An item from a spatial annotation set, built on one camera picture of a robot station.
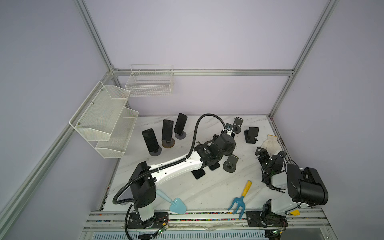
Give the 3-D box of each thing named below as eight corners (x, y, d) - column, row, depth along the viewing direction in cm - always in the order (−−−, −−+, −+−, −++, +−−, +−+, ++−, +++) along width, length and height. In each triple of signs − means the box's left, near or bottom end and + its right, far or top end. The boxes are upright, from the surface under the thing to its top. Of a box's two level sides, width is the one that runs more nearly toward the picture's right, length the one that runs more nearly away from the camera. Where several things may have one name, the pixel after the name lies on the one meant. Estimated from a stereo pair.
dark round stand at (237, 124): (232, 132, 113) (235, 122, 104) (233, 126, 117) (236, 116, 108) (239, 133, 112) (242, 124, 103) (240, 127, 116) (243, 117, 107)
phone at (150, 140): (151, 156, 99) (144, 142, 87) (148, 145, 105) (141, 130, 92) (160, 153, 101) (155, 139, 88) (157, 142, 107) (152, 127, 94)
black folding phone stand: (246, 143, 106) (250, 134, 98) (244, 136, 110) (248, 127, 102) (256, 143, 106) (260, 134, 98) (253, 136, 110) (258, 127, 102)
